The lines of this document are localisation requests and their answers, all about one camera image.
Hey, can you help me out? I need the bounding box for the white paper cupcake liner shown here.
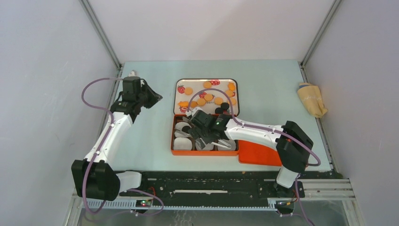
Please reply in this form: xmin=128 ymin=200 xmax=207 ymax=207
xmin=173 ymin=137 xmax=193 ymax=151
xmin=174 ymin=121 xmax=191 ymax=138
xmin=217 ymin=139 xmax=236 ymax=151
xmin=195 ymin=142 xmax=214 ymax=151

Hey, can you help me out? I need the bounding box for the swirl tan cookie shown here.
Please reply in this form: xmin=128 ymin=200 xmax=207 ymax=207
xmin=203 ymin=81 xmax=212 ymax=89

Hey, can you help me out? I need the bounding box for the strawberry print serving tray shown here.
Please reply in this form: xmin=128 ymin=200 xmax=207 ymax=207
xmin=173 ymin=79 xmax=239 ymax=115

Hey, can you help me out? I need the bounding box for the orange box lid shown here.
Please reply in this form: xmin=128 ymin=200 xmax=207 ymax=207
xmin=238 ymin=139 xmax=310 ymax=167

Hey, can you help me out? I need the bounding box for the beige cloth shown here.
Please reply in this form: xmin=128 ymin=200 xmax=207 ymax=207
xmin=297 ymin=83 xmax=328 ymax=118

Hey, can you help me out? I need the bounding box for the orange cookie box with dividers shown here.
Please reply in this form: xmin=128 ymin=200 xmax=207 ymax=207
xmin=170 ymin=114 xmax=239 ymax=156

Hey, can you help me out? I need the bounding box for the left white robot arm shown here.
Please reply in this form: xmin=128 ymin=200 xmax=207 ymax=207
xmin=71 ymin=76 xmax=162 ymax=201

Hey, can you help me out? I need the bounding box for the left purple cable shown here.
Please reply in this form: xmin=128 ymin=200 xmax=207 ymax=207
xmin=81 ymin=77 xmax=165 ymax=217

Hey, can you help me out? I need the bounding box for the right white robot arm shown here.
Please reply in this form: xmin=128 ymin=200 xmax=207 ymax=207
xmin=183 ymin=108 xmax=313 ymax=197

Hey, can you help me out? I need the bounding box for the black sandwich cookie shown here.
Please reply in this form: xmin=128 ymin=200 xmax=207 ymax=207
xmin=181 ymin=126 xmax=191 ymax=133
xmin=215 ymin=107 xmax=224 ymax=114
xmin=220 ymin=102 xmax=230 ymax=111

